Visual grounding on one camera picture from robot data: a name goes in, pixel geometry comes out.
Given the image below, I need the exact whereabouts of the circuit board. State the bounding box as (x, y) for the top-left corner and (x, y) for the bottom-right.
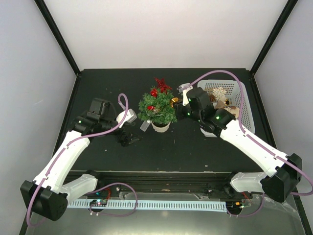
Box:
(226, 199), (252, 209)
(89, 199), (108, 207)

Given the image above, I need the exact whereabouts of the black frame post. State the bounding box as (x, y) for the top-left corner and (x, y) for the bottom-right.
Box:
(250, 0), (298, 76)
(34, 0), (81, 76)

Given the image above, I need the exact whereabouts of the red santa ornament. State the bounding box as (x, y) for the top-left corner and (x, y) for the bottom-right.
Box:
(147, 105), (156, 111)

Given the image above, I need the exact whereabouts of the small green christmas tree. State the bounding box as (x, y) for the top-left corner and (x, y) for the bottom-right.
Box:
(137, 87), (177, 124)

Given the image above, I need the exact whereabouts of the pine cone ornament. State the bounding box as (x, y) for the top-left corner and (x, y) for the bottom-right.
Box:
(209, 94), (216, 102)

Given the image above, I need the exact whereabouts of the black frame post left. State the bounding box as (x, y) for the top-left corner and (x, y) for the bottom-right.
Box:
(34, 0), (81, 76)

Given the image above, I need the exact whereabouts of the red gift box ornament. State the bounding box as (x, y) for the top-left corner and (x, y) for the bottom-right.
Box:
(150, 88), (158, 97)

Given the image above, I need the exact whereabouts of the white snowflake ornament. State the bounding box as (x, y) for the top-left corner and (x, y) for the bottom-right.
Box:
(212, 87), (227, 100)

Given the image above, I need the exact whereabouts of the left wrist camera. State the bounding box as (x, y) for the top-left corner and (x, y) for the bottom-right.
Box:
(115, 109), (137, 127)

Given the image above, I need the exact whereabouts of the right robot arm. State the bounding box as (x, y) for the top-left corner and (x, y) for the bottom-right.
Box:
(173, 84), (302, 203)

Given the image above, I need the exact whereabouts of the left circuit board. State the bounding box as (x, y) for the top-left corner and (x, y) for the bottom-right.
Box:
(89, 199), (108, 207)

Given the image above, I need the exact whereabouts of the string light with white balls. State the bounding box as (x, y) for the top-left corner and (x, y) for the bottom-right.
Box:
(139, 107), (169, 133)

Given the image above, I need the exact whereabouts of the gold gift box ornament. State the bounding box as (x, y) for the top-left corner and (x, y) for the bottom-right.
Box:
(170, 97), (179, 107)

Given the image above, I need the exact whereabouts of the red star ornament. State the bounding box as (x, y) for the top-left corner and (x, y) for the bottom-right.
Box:
(154, 77), (172, 94)

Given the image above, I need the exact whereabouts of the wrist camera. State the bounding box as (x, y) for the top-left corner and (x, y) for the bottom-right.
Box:
(115, 109), (137, 127)
(178, 83), (193, 106)

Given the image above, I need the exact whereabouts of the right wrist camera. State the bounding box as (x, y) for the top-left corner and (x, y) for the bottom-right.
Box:
(178, 83), (193, 106)

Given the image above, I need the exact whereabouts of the black frame post right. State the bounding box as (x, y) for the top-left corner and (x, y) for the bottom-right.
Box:
(250, 0), (298, 76)

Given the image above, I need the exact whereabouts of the white plastic basket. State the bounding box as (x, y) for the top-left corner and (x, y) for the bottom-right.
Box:
(197, 80), (255, 133)

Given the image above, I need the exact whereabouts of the right circuit board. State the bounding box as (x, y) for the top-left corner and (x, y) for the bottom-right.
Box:
(226, 199), (252, 209)

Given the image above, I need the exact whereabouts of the white slotted cable duct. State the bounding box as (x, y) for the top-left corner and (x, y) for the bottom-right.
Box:
(67, 199), (227, 212)

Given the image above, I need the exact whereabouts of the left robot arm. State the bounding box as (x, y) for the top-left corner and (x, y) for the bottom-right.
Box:
(20, 94), (139, 226)

